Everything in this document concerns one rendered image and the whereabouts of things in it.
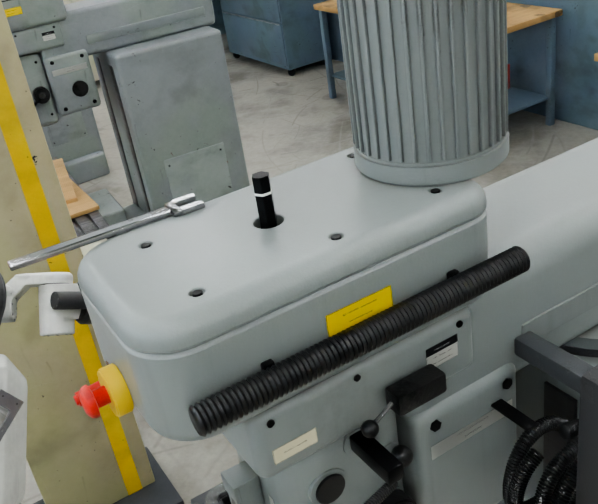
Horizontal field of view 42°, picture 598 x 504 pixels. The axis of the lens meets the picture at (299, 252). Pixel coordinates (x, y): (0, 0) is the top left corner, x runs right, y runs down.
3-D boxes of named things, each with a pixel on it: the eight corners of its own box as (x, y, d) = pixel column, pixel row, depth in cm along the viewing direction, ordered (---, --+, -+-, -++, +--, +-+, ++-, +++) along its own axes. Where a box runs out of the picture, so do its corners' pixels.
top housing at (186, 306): (174, 469, 80) (136, 345, 72) (94, 356, 100) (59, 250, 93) (505, 295, 99) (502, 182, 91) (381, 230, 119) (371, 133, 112)
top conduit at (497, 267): (206, 444, 76) (198, 417, 75) (188, 423, 80) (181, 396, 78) (532, 275, 94) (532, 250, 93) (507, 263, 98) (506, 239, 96)
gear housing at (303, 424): (264, 489, 89) (249, 424, 84) (180, 388, 108) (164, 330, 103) (480, 367, 103) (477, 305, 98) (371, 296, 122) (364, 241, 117)
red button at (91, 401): (92, 428, 86) (82, 400, 84) (81, 410, 89) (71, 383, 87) (120, 415, 88) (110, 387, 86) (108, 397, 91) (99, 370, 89)
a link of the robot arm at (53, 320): (83, 334, 157) (30, 336, 149) (81, 282, 158) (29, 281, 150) (113, 331, 149) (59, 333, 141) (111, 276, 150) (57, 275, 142)
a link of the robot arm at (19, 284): (76, 319, 152) (4, 323, 150) (74, 274, 153) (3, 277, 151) (72, 317, 146) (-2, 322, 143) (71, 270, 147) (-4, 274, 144)
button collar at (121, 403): (122, 427, 87) (108, 386, 84) (105, 401, 92) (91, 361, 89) (139, 419, 88) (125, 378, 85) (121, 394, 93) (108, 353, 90)
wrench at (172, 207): (12, 275, 89) (10, 269, 88) (6, 263, 92) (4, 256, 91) (205, 207, 97) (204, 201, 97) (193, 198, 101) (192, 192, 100)
